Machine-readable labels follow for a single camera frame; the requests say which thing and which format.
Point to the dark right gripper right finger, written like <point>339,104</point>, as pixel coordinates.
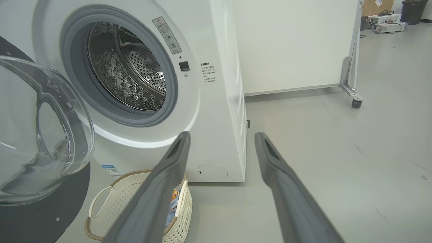
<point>293,202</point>

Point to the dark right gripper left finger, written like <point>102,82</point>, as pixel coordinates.
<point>155,195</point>

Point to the blue bear-print garment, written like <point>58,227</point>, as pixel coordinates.
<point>173,202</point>

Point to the transparent washing machine door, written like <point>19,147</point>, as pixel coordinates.
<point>40,135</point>

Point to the white front-load washing machine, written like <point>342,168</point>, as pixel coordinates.
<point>216,101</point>

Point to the cream perforated laundry basket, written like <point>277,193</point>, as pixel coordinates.
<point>114,202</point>

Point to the blue energy label sticker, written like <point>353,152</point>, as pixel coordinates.
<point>111,171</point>

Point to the grey metal caster leg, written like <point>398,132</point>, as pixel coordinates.
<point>347,77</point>

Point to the white partition panel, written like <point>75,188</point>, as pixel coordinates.
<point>290,44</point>

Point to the grey warning label sticker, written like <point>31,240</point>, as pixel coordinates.
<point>167,35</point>

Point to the white electronic equipment box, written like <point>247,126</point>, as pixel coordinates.
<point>388,27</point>

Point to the brown cardboard box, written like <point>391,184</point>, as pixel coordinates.
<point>376,6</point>

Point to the black trash bin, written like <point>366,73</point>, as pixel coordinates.
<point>413,11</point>

